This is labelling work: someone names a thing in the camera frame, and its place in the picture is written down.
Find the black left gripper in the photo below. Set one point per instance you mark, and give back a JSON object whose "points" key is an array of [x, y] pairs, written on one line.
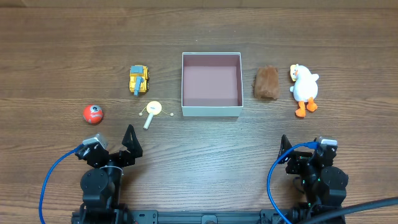
{"points": [[115, 157]]}

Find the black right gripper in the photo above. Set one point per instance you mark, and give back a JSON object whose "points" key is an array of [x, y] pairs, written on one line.
{"points": [[301, 158]]}

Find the yellow toy truck grey cannon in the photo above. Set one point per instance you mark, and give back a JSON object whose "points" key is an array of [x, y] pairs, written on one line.
{"points": [[139, 79]]}

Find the white plush duck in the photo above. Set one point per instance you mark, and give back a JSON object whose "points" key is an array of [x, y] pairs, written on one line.
{"points": [[305, 89]]}

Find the brown furry plush toy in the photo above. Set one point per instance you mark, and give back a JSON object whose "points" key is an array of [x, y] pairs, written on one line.
{"points": [[266, 84]]}

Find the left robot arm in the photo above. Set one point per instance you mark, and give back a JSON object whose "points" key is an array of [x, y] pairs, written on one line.
{"points": [[101, 185]]}

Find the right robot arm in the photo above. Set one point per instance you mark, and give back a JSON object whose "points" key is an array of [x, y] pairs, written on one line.
{"points": [[323, 184]]}

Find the yellow rattle drum toy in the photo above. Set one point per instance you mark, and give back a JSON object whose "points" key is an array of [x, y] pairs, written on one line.
{"points": [[153, 108]]}

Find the red ball toy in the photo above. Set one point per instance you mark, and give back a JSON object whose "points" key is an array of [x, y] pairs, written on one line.
{"points": [[93, 114]]}

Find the white cardboard box pink inside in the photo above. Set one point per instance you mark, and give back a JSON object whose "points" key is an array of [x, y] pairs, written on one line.
{"points": [[212, 84]]}

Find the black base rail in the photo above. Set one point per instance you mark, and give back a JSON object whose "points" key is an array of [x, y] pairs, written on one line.
{"points": [[156, 217]]}

